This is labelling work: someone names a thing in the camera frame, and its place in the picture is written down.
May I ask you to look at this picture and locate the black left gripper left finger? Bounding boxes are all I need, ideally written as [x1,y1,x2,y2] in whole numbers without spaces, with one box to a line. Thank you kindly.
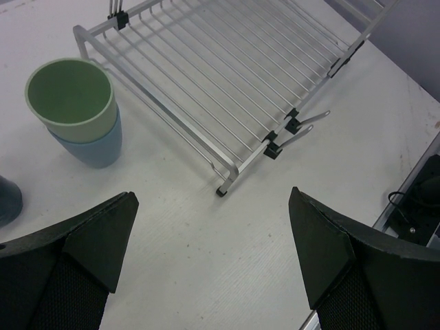
[1,192,139,329]

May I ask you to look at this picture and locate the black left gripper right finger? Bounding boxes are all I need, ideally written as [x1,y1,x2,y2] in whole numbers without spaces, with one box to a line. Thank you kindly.
[289,187,439,329]

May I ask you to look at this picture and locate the dark blue ceramic mug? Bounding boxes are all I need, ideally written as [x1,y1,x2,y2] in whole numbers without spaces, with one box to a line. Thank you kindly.
[0,176,23,227]

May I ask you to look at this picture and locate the light blue plastic cup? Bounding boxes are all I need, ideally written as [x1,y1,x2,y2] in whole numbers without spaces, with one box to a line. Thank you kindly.
[48,110,123,168]

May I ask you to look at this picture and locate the light green plastic cup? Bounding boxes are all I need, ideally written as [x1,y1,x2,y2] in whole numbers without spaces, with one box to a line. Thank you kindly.
[25,58,118,143]

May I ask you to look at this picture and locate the black right base bracket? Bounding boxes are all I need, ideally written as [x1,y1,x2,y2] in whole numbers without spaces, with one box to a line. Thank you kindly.
[388,155,439,246]

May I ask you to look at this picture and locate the aluminium mounting rail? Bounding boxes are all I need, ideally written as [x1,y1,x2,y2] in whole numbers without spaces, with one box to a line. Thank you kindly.
[373,136,439,250]

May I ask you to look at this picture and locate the silver wire dish rack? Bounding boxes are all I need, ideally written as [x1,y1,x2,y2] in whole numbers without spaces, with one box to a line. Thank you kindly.
[73,1,396,197]

